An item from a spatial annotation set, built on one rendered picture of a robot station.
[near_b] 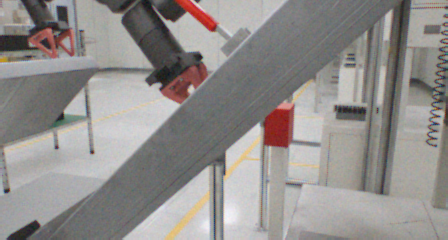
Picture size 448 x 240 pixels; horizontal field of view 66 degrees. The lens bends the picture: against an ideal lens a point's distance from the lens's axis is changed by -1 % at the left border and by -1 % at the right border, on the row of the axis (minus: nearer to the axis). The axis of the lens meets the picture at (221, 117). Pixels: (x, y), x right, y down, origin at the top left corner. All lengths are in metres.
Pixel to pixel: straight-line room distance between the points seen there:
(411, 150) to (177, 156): 1.57
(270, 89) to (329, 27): 0.07
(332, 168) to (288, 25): 1.60
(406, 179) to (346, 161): 0.28
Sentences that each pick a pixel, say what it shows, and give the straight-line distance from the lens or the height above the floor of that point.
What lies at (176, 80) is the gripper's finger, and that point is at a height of 0.98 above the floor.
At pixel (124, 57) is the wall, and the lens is 11.18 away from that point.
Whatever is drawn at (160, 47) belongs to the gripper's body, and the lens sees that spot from 0.55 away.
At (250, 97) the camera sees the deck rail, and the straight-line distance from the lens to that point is 0.31.
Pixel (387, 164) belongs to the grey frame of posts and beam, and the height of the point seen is 0.71.
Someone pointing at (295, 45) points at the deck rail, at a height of 1.04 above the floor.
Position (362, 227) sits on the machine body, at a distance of 0.90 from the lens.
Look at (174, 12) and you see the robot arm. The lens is 0.56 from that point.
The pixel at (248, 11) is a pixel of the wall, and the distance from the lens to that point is 9.48.
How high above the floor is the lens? 1.05
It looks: 13 degrees down
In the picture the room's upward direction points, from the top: straight up
